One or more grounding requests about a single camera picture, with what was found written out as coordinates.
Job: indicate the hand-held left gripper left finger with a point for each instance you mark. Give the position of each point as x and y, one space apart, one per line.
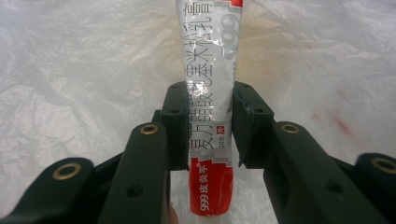
174 124

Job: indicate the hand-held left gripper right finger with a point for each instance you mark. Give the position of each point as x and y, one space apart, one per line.
249 124

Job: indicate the red and white ointment tube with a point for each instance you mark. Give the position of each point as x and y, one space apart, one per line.
208 93

